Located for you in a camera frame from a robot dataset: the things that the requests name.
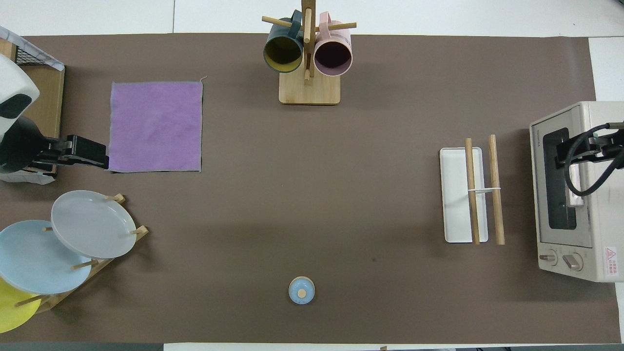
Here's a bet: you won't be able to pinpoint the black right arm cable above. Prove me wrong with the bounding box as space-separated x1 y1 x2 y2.
565 123 624 197

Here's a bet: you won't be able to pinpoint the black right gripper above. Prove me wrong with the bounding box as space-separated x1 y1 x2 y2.
556 136 624 170

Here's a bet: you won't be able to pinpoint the brown table mat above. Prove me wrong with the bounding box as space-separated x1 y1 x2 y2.
0 33 621 344

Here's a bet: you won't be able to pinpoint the dark teal mug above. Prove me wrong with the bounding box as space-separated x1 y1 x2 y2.
263 10 305 74

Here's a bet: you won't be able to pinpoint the purple and grey towel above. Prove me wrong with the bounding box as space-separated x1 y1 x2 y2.
108 77 207 173

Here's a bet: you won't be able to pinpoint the wooden mug tree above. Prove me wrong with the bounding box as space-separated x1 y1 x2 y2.
262 0 357 105

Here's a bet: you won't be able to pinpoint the grey plate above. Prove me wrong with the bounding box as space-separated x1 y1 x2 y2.
51 190 137 259

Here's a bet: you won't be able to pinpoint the small blue bell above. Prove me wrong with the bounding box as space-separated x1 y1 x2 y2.
288 276 315 305

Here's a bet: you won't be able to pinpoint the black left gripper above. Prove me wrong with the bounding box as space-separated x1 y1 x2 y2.
0 117 109 174

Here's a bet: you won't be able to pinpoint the beige toaster oven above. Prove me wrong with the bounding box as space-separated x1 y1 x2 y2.
529 101 624 283

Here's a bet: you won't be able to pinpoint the black wire basket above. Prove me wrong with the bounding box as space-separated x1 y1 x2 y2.
10 44 39 66

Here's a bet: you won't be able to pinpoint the wooden plate rack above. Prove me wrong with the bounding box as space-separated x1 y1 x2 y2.
15 194 149 313

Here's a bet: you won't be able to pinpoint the light blue plate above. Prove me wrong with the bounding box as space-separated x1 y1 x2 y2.
0 220 92 294

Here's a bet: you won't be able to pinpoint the yellow plate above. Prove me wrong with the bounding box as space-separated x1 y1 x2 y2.
0 277 42 333

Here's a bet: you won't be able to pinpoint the wooden shelf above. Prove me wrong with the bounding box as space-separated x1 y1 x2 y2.
0 38 65 178

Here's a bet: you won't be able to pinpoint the white towel rack wooden bars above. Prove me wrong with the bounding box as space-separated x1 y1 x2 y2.
439 135 506 245

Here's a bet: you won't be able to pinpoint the pink mug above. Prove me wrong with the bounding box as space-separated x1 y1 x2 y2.
313 12 353 77

